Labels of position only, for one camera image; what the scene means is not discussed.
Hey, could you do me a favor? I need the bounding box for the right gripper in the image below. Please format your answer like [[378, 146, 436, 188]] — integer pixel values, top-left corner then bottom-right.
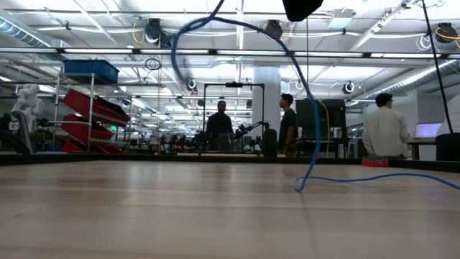
[[282, 0, 324, 22]]

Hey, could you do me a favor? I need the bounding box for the blue cord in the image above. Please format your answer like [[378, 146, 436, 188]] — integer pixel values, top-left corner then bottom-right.
[[170, 0, 460, 194]]

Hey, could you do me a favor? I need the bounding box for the white pillar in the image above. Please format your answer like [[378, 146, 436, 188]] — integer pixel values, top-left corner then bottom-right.
[[252, 65, 282, 152]]

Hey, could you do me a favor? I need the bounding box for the black equipment cabinet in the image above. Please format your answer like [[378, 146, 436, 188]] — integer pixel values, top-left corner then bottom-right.
[[295, 98, 347, 159]]

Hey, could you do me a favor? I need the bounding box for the person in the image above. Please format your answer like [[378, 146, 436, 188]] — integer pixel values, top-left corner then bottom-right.
[[277, 93, 299, 158], [362, 92, 413, 159], [206, 99, 234, 152]]

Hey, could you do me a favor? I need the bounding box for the black cylinder stand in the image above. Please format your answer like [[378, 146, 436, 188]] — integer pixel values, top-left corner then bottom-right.
[[262, 128, 280, 159]]

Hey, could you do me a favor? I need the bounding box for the small red block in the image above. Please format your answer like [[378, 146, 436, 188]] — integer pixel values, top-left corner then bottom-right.
[[361, 157, 390, 168]]

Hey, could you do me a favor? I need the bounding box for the open laptop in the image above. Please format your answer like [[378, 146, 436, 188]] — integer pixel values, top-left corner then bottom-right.
[[415, 122, 443, 140]]

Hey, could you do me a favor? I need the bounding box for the wooden desk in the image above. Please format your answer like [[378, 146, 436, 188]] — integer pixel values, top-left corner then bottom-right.
[[408, 138, 438, 161]]

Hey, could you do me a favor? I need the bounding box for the long ceiling light strip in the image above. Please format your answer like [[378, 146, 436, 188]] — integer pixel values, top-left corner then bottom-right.
[[0, 46, 460, 60]]

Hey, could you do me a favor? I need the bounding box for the dark office chair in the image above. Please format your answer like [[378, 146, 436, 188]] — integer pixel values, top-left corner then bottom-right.
[[435, 132, 460, 162]]

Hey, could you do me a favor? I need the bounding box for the blue plastic bin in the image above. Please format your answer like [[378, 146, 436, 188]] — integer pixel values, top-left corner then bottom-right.
[[63, 59, 120, 85]]

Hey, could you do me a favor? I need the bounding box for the shelf rack with red bins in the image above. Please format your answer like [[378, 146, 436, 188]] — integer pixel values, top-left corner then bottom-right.
[[53, 71, 133, 155]]

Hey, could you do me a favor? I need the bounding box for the black ceiling cable reel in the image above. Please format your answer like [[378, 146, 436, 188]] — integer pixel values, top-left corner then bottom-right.
[[145, 17, 172, 48], [264, 19, 285, 40], [435, 22, 459, 44]]

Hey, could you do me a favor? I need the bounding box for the black gantry frame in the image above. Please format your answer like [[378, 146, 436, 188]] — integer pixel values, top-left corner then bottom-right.
[[202, 81, 266, 154]]

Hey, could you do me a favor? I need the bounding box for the yellow hanging cable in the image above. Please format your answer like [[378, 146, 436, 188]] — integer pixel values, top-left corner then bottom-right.
[[318, 99, 331, 154]]

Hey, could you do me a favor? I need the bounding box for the black diagonal cable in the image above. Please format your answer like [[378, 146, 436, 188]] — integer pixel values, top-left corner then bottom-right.
[[420, 0, 454, 134]]

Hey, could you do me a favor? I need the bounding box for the silver ventilation duct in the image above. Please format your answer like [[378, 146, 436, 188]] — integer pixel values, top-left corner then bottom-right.
[[0, 16, 51, 47]]

